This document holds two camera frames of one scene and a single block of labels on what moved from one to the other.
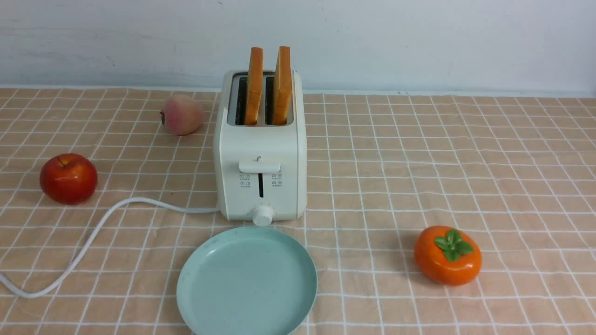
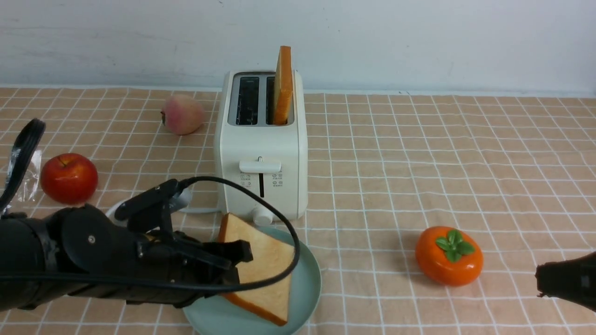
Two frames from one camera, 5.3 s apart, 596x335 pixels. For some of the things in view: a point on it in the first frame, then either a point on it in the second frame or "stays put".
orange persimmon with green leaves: [447, 255] stays put
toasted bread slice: [282, 87] stays put
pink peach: [183, 115] stays put
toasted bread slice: [254, 85] to [270, 257]
